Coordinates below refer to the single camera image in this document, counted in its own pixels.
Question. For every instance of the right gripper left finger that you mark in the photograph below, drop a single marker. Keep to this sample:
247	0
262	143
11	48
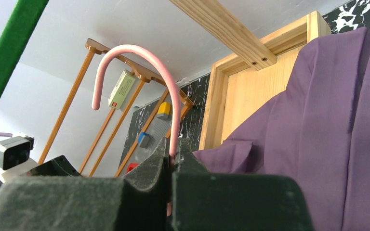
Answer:
60	203

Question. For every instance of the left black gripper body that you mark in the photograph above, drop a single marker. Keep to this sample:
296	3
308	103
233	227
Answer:
58	166

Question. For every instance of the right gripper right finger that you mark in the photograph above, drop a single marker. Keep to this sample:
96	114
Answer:
205	201

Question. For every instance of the pink wire hanger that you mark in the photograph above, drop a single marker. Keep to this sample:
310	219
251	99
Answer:
134	51

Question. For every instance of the purple garment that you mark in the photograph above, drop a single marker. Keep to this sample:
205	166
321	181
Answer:
316	131

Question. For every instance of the green hanger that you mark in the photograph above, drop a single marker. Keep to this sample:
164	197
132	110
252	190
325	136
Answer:
16	34

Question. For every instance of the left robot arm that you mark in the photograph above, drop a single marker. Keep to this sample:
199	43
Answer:
58	166

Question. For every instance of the red plastic tray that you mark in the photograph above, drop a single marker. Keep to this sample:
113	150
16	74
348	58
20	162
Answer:
131	166

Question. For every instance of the small blue object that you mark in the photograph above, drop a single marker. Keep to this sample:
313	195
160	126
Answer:
143	140

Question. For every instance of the small yellow black object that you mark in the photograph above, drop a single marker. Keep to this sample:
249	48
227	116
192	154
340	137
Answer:
164	110

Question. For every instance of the small white box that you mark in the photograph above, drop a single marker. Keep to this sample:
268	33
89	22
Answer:
122	91

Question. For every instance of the orange wooden shoe rack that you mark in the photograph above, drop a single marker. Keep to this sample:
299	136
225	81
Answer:
143	74

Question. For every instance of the wooden clothes rack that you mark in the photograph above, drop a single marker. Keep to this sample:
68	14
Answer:
257	69

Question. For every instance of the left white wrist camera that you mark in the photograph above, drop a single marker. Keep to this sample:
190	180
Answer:
15	155

